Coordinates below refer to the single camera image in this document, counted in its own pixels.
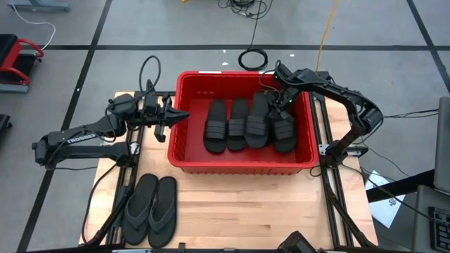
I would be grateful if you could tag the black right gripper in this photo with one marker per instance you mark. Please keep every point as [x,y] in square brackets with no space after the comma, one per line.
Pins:
[281,103]

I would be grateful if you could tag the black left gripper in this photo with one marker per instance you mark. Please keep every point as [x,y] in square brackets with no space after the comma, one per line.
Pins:
[154,112]

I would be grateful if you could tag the black slide sandal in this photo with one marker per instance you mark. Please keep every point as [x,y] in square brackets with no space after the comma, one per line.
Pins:
[257,126]
[215,130]
[237,128]
[284,135]

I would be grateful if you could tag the black flip-flop sandal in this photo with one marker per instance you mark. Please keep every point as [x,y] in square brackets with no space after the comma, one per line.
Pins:
[139,211]
[163,218]

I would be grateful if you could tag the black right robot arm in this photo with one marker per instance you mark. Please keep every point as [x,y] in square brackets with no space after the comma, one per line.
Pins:
[351,102]

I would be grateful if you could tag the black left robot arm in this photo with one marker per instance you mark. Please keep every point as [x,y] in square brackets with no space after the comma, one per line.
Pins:
[81,135]

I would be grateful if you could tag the red plastic bin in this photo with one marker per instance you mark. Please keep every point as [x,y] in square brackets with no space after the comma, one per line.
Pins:
[197,154]

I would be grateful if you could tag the black box device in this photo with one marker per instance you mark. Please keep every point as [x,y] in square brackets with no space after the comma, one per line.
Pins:
[295,244]

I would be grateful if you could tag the black desk leg bar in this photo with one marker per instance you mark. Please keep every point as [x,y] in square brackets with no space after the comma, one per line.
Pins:
[404,184]

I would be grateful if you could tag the white paper sheet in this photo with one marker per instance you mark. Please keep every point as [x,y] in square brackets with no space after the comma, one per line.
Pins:
[386,207]

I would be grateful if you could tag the red black cart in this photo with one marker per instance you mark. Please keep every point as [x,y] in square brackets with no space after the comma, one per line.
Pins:
[14,56]

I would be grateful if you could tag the black wheeled base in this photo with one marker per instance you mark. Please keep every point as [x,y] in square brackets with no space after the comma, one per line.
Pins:
[3,123]

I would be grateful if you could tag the grey metal stand base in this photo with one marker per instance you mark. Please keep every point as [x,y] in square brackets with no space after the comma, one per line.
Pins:
[38,4]

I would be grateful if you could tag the grey desk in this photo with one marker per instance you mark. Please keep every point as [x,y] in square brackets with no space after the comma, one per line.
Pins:
[422,211]

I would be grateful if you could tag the black keyboard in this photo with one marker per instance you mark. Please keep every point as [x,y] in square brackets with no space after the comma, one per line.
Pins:
[441,230]

